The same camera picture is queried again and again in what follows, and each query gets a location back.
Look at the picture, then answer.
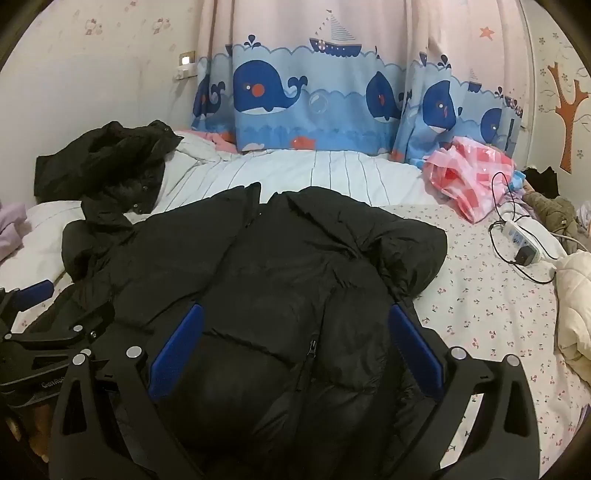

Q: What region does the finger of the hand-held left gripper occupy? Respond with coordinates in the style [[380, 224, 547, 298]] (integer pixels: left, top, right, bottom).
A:
[[0, 279, 54, 319], [0, 302, 116, 354]]

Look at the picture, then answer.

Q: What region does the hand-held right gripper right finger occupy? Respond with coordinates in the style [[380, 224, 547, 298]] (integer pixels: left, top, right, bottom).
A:
[[388, 305, 541, 480]]

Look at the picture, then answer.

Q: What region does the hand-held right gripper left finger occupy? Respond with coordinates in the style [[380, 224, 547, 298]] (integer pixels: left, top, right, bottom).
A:
[[48, 302, 206, 480]]

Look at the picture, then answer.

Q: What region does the black puffer jacket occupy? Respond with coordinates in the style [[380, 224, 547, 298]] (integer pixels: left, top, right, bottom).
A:
[[28, 182, 448, 480]]

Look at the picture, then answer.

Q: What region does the light purple cloth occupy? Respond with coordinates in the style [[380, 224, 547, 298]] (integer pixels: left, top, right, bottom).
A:
[[0, 200, 29, 265]]

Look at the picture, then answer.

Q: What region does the crumpled black jacket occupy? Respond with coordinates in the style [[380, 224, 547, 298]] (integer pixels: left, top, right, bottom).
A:
[[34, 120, 185, 217]]

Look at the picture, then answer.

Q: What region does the cream quilt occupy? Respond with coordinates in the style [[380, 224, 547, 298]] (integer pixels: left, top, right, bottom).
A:
[[555, 250, 591, 385]]

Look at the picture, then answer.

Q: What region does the pink checked plastic bag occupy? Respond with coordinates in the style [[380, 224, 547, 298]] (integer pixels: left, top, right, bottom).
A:
[[422, 136, 520, 224]]

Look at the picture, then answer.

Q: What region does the olive green garment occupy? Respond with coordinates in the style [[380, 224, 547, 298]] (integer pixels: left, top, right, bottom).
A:
[[522, 189, 579, 241]]

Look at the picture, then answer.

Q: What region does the dark cloth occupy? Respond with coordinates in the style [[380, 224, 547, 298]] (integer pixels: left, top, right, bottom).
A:
[[525, 166, 560, 197]]

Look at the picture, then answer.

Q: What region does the pink cloth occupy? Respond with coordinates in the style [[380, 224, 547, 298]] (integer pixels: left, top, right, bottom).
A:
[[178, 129, 239, 154]]

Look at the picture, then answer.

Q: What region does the whale print curtain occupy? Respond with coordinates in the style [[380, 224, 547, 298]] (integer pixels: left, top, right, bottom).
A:
[[189, 0, 532, 164]]

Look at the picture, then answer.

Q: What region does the white power strip with cables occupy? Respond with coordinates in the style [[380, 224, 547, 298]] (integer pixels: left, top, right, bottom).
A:
[[488, 171, 558, 284]]

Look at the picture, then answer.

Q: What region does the white wall switch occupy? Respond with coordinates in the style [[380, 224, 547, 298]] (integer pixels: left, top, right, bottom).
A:
[[174, 50, 197, 80]]

